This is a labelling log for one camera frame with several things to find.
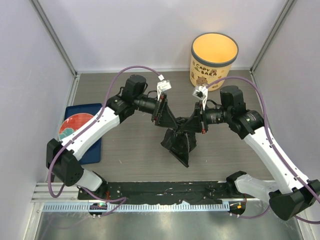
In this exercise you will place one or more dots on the red and teal plate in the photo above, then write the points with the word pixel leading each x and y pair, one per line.
pixel 72 124

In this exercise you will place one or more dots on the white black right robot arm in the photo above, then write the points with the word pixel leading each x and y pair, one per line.
pixel 292 192

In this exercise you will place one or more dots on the blue tray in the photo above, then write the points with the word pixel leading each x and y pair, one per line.
pixel 93 154

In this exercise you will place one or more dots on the black trash bag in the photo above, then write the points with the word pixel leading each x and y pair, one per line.
pixel 180 144

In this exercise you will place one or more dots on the yellow capybara trash bin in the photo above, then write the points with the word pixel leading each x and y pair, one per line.
pixel 212 55

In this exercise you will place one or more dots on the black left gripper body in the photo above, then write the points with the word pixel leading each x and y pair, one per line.
pixel 158 107

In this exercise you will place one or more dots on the perforated cable duct strip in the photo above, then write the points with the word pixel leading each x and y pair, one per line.
pixel 95 207

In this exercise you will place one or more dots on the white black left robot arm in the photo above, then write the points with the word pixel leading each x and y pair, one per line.
pixel 62 157

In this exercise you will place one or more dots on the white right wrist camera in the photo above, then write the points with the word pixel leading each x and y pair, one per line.
pixel 201 93

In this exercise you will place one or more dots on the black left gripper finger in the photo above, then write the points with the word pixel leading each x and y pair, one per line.
pixel 166 111
pixel 166 122

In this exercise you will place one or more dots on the aluminium frame rail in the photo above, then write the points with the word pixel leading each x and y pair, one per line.
pixel 41 194

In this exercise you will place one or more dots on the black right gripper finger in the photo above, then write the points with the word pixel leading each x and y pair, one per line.
pixel 194 121
pixel 191 127

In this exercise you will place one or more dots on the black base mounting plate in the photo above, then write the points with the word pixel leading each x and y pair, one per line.
pixel 170 192

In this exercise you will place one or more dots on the aluminium corner post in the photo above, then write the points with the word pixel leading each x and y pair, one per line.
pixel 53 35
pixel 284 13

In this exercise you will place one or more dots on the left aluminium corner post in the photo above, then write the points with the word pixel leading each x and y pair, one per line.
pixel 53 35

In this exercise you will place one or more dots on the right aluminium corner post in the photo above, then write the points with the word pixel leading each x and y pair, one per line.
pixel 284 13

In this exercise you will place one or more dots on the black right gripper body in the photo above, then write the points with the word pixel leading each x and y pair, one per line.
pixel 203 117

